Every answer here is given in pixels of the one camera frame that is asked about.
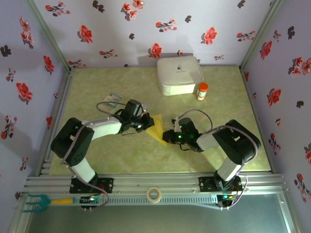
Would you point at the yellow cloth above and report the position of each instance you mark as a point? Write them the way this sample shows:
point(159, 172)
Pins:
point(158, 128)

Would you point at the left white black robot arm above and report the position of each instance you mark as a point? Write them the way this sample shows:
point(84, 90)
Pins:
point(107, 127)

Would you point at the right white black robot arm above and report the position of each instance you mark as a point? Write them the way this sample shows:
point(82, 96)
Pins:
point(233, 140)

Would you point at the teal printed card packet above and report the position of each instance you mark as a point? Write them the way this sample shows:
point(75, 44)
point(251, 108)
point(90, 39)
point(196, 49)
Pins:
point(114, 97)

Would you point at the orange pill bottle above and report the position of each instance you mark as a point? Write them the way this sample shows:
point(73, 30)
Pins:
point(201, 93)

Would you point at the white zippered case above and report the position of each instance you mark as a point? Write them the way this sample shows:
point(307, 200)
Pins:
point(178, 72)

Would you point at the beige tape roll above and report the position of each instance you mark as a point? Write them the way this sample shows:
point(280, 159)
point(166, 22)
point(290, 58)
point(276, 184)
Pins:
point(148, 195)

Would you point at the white right camera mount bracket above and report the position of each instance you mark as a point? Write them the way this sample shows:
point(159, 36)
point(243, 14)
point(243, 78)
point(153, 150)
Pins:
point(176, 120)

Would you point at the wide aluminium frame rail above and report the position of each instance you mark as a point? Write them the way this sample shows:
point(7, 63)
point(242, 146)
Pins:
point(155, 180)

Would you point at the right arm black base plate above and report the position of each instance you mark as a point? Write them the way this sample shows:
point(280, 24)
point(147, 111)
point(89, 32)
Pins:
point(206, 184)

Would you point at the aluminium side rail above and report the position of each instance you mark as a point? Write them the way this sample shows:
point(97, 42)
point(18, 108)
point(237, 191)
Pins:
point(57, 121)
point(257, 116)

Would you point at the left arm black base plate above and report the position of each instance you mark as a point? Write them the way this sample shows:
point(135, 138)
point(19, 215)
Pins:
point(108, 185)

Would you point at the aluminium corner post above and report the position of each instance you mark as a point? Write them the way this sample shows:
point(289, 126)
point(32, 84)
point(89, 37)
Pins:
point(48, 34)
point(261, 31)

